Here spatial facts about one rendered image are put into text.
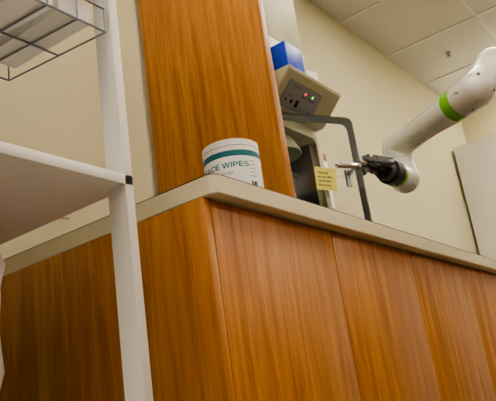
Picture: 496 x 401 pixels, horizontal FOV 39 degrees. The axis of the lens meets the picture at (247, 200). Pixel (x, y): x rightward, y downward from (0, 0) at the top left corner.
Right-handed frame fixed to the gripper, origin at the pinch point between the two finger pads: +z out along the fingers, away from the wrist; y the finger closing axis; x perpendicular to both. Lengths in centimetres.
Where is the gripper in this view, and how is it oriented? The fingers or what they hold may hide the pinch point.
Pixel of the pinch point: (360, 158)
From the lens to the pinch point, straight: 236.4
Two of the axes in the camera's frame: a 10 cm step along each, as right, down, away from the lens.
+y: 7.8, -3.0, -5.5
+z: -6.1, -1.7, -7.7
